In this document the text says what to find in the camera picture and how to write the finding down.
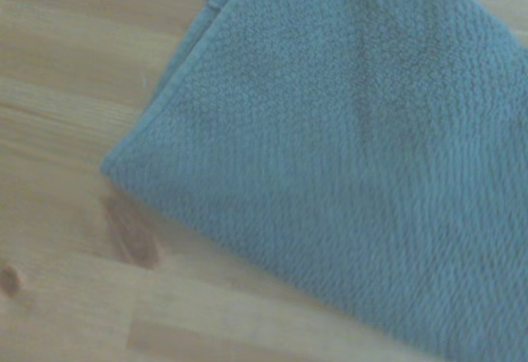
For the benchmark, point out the terry cloth towel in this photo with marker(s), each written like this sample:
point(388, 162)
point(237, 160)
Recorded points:
point(350, 164)

